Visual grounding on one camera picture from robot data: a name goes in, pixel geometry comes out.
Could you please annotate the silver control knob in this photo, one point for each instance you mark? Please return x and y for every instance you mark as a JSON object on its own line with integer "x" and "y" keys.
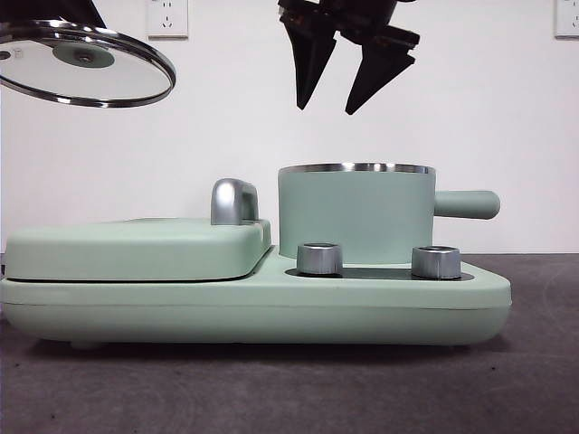
{"x": 319, "y": 260}
{"x": 435, "y": 263}

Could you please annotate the glass lid with mint knob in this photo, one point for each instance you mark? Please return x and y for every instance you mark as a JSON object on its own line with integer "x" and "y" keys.
{"x": 81, "y": 56}

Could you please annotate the mint green breakfast machine base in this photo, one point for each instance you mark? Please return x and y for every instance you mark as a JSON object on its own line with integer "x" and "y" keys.
{"x": 362, "y": 307}

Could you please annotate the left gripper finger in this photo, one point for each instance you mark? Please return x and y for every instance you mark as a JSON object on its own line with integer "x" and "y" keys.
{"x": 92, "y": 16}

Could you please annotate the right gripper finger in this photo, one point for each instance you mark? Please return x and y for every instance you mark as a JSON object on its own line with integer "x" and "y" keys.
{"x": 377, "y": 74}
{"x": 310, "y": 63}

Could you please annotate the white wall socket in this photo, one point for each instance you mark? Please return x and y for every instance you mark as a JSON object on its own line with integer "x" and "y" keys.
{"x": 167, "y": 20}
{"x": 567, "y": 18}

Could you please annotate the mint green griddle cover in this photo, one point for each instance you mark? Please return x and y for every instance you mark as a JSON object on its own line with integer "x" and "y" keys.
{"x": 135, "y": 248}

